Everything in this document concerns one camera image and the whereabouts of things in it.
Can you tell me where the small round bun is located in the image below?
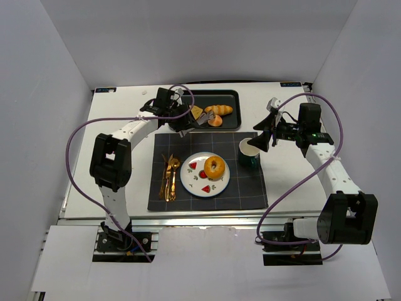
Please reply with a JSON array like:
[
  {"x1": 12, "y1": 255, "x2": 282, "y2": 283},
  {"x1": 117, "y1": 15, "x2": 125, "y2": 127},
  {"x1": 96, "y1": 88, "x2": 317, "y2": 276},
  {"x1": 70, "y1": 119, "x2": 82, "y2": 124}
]
[{"x1": 208, "y1": 115, "x2": 222, "y2": 127}]

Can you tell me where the orange glazed donut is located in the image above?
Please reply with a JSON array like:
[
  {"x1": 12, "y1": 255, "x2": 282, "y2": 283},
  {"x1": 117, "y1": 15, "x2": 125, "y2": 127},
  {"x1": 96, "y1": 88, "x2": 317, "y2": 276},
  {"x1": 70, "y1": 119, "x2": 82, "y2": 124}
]
[{"x1": 204, "y1": 156, "x2": 226, "y2": 179}]

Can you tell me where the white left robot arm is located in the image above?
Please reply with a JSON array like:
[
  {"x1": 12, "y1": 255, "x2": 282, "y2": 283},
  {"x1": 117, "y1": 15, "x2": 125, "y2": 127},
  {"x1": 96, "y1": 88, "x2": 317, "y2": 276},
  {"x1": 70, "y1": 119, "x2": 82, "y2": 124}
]
[{"x1": 90, "y1": 88, "x2": 215, "y2": 232}]

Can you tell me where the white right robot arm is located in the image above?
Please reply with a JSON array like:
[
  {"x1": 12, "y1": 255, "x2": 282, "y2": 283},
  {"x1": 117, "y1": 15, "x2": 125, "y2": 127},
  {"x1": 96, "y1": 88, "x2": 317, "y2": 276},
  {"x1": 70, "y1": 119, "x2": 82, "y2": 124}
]
[{"x1": 250, "y1": 98, "x2": 378, "y2": 245}]

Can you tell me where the brown bread slice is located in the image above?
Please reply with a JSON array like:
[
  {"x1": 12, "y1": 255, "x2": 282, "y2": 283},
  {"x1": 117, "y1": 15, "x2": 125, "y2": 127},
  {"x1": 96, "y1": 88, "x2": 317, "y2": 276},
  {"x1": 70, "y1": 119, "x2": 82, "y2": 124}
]
[{"x1": 190, "y1": 105, "x2": 203, "y2": 120}]

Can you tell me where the striped long bread roll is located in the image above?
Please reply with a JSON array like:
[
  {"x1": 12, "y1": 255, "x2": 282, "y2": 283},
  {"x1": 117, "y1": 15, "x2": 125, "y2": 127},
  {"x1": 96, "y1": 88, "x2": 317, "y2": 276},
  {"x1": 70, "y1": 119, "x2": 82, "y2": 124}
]
[{"x1": 204, "y1": 105, "x2": 233, "y2": 116}]

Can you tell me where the green white mug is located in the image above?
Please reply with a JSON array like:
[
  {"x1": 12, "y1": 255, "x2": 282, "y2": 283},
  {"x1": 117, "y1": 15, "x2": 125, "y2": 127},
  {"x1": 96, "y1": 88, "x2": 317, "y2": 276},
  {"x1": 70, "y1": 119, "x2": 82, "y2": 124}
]
[{"x1": 237, "y1": 138, "x2": 260, "y2": 168}]

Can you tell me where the black baking tray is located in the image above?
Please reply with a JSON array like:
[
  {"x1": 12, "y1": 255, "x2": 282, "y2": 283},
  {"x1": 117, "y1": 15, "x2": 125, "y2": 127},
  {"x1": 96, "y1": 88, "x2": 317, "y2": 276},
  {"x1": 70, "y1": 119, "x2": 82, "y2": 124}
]
[{"x1": 169, "y1": 89, "x2": 242, "y2": 132}]

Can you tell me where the gold spoon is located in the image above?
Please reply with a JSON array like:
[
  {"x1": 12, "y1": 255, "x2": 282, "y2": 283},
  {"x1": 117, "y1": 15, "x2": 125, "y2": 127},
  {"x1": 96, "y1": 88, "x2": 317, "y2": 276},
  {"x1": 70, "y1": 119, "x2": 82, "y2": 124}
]
[{"x1": 169, "y1": 157, "x2": 180, "y2": 201}]

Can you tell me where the gold knife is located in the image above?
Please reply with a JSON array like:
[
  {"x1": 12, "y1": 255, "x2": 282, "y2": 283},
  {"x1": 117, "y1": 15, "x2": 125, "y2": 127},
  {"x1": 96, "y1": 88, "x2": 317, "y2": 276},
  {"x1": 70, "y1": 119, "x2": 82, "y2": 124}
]
[{"x1": 165, "y1": 154, "x2": 174, "y2": 202}]

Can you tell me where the white watermelon pattern plate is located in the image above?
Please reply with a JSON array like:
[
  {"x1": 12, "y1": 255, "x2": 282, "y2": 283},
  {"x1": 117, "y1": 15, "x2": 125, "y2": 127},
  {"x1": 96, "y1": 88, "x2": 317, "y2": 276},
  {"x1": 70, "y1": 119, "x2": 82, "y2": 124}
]
[{"x1": 180, "y1": 152, "x2": 231, "y2": 198}]

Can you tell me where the right blue table label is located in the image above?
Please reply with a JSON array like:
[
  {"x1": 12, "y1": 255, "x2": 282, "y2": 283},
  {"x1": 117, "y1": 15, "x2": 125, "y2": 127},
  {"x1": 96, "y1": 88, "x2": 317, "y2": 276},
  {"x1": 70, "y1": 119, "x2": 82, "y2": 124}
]
[{"x1": 280, "y1": 82, "x2": 303, "y2": 87}]

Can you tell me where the dark checked placemat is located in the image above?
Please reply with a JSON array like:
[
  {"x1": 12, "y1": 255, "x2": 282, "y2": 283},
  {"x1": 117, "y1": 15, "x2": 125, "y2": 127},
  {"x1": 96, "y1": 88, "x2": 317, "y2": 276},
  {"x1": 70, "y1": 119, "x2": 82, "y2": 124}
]
[{"x1": 147, "y1": 132, "x2": 268, "y2": 212}]

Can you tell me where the gold fork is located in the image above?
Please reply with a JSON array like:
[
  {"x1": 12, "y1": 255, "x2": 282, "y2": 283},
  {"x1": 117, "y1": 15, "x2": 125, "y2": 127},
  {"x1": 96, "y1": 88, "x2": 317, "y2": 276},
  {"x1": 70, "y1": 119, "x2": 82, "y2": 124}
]
[{"x1": 159, "y1": 154, "x2": 168, "y2": 199}]

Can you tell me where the blue table label sticker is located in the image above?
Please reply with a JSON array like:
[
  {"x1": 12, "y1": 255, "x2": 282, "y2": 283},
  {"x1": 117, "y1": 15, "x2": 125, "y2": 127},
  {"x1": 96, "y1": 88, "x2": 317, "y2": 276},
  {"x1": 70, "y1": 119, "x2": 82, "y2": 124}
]
[{"x1": 95, "y1": 87, "x2": 117, "y2": 93}]

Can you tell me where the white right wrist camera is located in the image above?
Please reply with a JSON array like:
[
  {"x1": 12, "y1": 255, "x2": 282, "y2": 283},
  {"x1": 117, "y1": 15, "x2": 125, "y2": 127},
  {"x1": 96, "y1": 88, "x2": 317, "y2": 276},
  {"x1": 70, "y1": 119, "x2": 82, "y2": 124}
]
[{"x1": 266, "y1": 97, "x2": 281, "y2": 112}]

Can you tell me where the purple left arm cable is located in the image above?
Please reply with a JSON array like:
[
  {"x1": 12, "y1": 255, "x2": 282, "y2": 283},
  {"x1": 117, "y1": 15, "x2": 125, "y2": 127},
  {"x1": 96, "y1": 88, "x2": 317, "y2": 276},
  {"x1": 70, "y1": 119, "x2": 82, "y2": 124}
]
[{"x1": 64, "y1": 84, "x2": 195, "y2": 263}]

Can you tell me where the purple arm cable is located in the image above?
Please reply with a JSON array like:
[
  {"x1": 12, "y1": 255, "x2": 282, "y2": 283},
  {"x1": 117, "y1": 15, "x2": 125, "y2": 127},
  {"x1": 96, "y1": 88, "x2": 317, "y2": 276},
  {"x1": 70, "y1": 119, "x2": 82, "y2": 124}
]
[
  {"x1": 254, "y1": 92, "x2": 345, "y2": 261},
  {"x1": 64, "y1": 84, "x2": 195, "y2": 263}
]

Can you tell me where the aluminium frame rail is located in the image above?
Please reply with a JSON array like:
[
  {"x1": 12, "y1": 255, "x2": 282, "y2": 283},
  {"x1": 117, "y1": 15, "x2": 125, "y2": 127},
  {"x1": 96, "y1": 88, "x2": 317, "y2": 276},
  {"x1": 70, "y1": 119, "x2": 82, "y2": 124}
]
[{"x1": 40, "y1": 216, "x2": 317, "y2": 251}]

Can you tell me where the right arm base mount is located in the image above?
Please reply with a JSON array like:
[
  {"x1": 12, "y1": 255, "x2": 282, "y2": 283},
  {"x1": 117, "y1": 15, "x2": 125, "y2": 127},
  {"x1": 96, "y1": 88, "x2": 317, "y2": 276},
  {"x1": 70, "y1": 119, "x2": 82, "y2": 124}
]
[{"x1": 261, "y1": 222, "x2": 323, "y2": 267}]

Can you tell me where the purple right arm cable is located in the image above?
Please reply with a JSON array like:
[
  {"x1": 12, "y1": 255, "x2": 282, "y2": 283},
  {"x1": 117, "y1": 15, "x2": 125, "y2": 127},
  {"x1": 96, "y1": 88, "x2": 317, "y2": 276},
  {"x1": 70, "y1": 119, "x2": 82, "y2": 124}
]
[{"x1": 254, "y1": 92, "x2": 345, "y2": 261}]

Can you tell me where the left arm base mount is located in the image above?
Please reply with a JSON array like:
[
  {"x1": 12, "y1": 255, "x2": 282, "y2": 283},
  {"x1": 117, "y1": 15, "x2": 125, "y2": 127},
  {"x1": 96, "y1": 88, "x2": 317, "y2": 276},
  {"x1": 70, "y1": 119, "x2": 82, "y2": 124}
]
[{"x1": 92, "y1": 221, "x2": 158, "y2": 263}]

